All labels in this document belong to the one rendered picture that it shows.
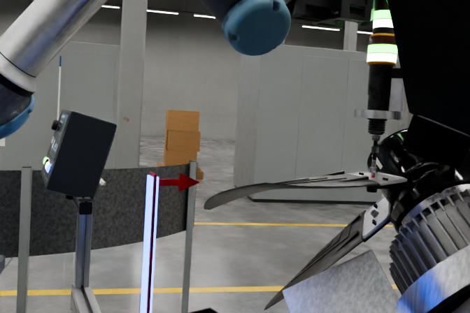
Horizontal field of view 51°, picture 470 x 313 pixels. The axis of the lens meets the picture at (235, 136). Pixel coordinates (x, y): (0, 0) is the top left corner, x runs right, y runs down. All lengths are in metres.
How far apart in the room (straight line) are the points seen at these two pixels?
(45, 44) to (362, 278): 0.63
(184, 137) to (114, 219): 6.33
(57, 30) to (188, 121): 7.98
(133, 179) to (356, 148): 5.21
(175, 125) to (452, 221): 8.22
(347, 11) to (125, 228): 2.09
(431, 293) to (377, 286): 0.11
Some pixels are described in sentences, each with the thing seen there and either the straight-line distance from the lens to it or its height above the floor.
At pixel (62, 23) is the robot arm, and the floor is 1.41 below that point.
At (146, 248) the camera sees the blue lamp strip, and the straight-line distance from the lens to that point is 0.64.
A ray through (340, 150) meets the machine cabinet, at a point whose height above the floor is 0.80.
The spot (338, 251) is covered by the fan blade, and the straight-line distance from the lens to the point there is 0.89.
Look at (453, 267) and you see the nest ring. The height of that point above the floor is 1.11.
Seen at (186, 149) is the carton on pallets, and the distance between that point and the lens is 8.86.
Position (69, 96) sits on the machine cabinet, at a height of 1.33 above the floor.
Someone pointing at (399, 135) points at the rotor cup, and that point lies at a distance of 0.84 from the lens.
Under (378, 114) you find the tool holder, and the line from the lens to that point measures 0.75.
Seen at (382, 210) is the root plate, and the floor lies 1.12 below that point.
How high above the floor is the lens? 1.28
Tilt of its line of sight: 3 degrees down
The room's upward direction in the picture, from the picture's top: 4 degrees clockwise
